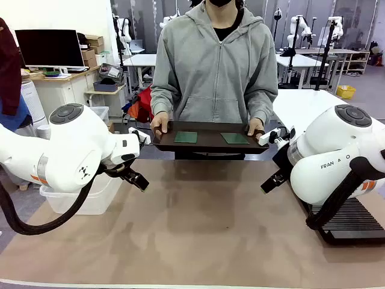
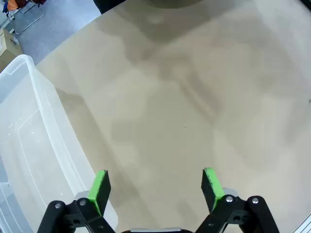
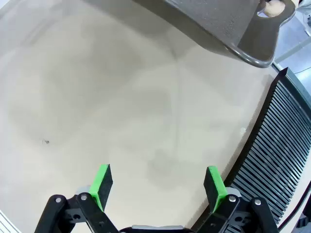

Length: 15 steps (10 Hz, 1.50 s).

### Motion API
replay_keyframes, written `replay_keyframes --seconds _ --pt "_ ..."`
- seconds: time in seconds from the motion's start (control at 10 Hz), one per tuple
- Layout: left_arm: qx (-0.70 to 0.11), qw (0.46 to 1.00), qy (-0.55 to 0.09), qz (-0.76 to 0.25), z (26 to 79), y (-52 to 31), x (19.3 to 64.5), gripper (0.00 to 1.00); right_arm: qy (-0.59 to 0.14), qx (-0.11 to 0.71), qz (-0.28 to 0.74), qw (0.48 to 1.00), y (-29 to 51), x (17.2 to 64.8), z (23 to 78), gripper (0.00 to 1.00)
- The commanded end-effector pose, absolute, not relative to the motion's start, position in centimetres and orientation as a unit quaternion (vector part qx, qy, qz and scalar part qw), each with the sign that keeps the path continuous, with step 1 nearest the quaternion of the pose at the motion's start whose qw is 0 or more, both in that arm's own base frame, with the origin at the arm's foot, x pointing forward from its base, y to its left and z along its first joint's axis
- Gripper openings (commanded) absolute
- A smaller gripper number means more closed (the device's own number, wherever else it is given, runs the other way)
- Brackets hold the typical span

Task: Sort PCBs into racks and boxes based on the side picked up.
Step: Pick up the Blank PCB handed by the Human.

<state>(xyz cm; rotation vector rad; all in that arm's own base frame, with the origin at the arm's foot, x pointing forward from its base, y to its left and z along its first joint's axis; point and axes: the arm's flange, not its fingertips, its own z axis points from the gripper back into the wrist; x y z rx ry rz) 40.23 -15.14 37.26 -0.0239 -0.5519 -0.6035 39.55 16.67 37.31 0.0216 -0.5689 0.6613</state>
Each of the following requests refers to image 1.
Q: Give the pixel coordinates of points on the green PCB board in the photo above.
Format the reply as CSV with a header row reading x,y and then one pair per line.
x,y
234,138
186,137

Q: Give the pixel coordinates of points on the white side table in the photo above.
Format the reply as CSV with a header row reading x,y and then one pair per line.
x,y
300,105

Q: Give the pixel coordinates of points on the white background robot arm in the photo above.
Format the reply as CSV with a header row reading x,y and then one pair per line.
x,y
293,30
124,28
337,27
168,21

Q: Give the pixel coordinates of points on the person's left hand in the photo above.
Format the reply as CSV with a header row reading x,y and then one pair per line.
x,y
255,124

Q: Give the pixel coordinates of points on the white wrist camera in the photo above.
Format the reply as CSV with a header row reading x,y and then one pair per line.
x,y
267,138
141,137

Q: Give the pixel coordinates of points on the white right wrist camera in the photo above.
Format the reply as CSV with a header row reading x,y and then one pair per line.
x,y
267,138

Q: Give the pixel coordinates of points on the yellow plastic crate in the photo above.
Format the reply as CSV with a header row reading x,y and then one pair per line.
x,y
346,92

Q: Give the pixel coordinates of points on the clear plastic storage box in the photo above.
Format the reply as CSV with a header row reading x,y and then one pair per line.
x,y
96,201

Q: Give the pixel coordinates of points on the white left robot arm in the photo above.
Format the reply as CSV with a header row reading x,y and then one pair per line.
x,y
69,150

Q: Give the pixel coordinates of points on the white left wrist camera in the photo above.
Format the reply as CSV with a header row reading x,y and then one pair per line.
x,y
141,137

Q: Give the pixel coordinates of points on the black slotted PCB rack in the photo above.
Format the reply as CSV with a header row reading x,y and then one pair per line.
x,y
355,224

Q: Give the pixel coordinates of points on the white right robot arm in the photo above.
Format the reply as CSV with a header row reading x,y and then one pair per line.
x,y
325,150

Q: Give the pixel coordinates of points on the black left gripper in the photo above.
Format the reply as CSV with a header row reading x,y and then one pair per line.
x,y
115,171

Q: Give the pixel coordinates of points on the black tripod stand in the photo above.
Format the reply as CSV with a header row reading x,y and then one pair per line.
x,y
291,54
325,57

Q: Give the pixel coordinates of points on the person's left forearm grey sleeve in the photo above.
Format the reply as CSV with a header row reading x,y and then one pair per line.
x,y
264,103

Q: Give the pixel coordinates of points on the person's right hand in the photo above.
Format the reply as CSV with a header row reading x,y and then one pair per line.
x,y
161,123

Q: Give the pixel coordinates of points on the white desk with wooden top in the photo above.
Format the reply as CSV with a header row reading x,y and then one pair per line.
x,y
63,90

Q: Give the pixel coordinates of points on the person's right forearm grey sleeve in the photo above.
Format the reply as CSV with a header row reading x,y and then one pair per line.
x,y
161,102

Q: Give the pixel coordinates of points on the dark brown serving tray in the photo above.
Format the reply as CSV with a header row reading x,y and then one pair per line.
x,y
210,146

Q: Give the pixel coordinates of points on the green stacked trays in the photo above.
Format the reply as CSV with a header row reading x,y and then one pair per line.
x,y
51,73

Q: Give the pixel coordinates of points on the person in maroon jacket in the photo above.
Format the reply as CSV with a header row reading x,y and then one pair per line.
x,y
9,66

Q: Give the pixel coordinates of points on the silver laptop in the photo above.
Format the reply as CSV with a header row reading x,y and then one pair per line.
x,y
136,45

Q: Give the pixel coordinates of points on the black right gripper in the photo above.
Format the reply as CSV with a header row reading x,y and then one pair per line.
x,y
283,162

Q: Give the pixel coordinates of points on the black computer monitor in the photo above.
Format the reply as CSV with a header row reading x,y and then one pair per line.
x,y
49,48

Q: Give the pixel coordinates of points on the person in grey hoodie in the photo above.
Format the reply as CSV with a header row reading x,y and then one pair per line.
x,y
210,75

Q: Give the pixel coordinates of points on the clear lidded storage bin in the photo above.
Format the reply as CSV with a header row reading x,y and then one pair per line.
x,y
100,114

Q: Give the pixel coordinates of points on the red bag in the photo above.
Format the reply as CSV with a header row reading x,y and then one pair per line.
x,y
144,102

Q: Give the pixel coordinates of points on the white lab table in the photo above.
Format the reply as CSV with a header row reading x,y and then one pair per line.
x,y
296,61
141,60

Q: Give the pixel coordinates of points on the small wooden side table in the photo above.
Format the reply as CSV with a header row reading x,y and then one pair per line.
x,y
103,94

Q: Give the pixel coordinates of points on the grey plastic bin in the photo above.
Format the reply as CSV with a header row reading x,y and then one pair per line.
x,y
105,87

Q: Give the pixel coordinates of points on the grey padded case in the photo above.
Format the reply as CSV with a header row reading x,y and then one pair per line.
x,y
111,71

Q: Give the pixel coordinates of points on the brown cardboard box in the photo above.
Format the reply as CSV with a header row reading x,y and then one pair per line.
x,y
91,62
97,49
94,40
88,54

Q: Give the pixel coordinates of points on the white cylindrical air purifier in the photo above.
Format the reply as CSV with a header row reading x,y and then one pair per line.
x,y
31,102

